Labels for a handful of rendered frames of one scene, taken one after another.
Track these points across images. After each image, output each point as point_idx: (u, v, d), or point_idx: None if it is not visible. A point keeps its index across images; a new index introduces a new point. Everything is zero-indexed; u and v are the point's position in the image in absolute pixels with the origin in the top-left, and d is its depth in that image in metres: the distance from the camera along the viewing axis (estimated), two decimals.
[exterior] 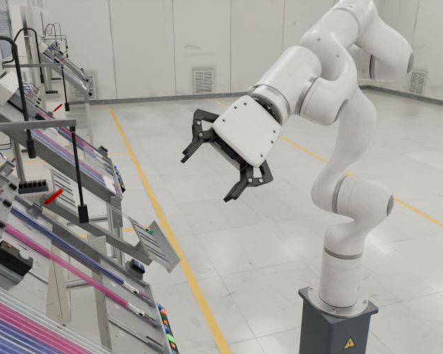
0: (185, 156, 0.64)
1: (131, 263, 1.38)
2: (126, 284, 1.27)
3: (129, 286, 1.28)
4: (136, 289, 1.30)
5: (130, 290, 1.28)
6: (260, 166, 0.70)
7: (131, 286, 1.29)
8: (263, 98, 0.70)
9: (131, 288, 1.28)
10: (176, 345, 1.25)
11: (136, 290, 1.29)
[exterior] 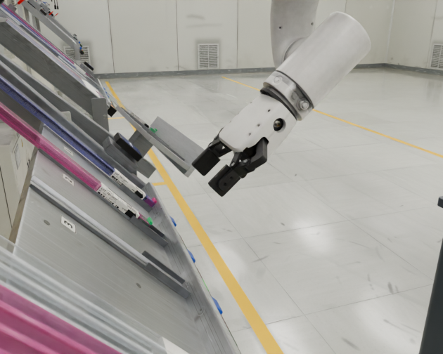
0: (219, 194, 0.62)
1: (114, 138, 0.69)
2: (119, 175, 0.60)
3: (126, 180, 0.61)
4: (141, 190, 0.63)
5: (128, 189, 0.61)
6: None
7: (129, 180, 0.61)
8: (297, 116, 0.65)
9: (129, 183, 0.61)
10: (209, 293, 0.57)
11: (140, 191, 0.62)
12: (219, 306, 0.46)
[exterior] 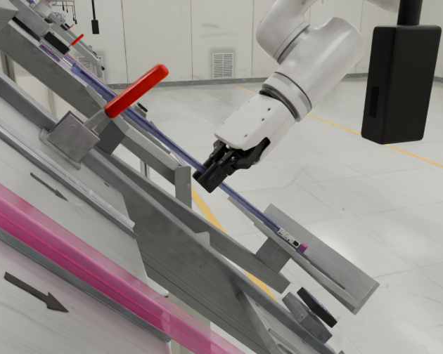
0: (193, 178, 0.66)
1: (304, 300, 0.54)
2: (284, 231, 0.74)
3: (288, 234, 0.75)
4: (295, 239, 0.77)
5: (289, 240, 0.75)
6: (251, 151, 0.62)
7: (288, 233, 0.76)
8: (265, 88, 0.66)
9: (290, 236, 0.75)
10: None
11: (297, 240, 0.76)
12: None
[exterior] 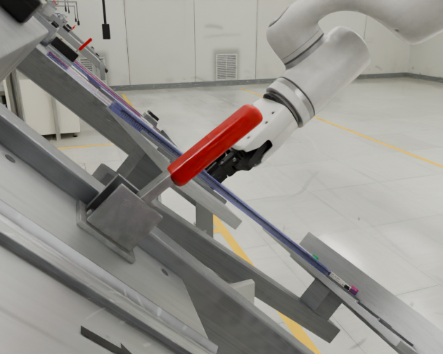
0: None
1: None
2: (335, 275, 0.67)
3: (339, 278, 0.67)
4: (345, 282, 0.70)
5: (339, 284, 0.68)
6: (252, 153, 0.63)
7: (338, 277, 0.68)
8: (269, 92, 0.67)
9: (340, 280, 0.68)
10: None
11: (347, 284, 0.69)
12: None
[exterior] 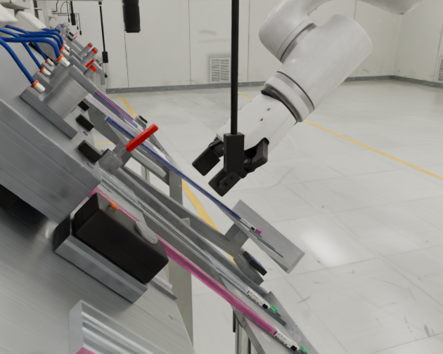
0: (193, 166, 0.69)
1: (245, 258, 0.86)
2: (243, 220, 1.10)
3: (247, 222, 1.10)
4: (252, 225, 1.12)
5: (247, 226, 1.11)
6: (258, 150, 0.60)
7: (247, 222, 1.11)
8: (267, 87, 0.65)
9: (248, 223, 1.10)
10: None
11: (253, 226, 1.12)
12: None
